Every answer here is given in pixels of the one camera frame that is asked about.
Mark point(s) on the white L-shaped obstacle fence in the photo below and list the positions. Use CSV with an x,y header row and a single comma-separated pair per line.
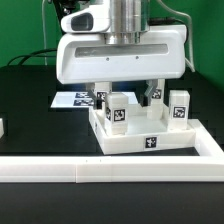
x,y
206,166

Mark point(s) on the white square table top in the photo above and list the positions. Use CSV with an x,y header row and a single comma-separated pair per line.
x,y
142,134

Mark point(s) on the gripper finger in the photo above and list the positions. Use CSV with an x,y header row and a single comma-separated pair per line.
x,y
97,101
151,87

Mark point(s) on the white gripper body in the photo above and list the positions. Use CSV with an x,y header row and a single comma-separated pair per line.
x,y
86,58

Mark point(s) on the white block at left edge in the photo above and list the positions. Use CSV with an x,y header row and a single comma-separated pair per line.
x,y
1,128

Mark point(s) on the white marker plate with tags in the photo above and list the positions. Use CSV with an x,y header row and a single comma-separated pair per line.
x,y
72,100

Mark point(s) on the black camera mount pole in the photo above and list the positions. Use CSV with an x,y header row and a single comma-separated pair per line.
x,y
64,7

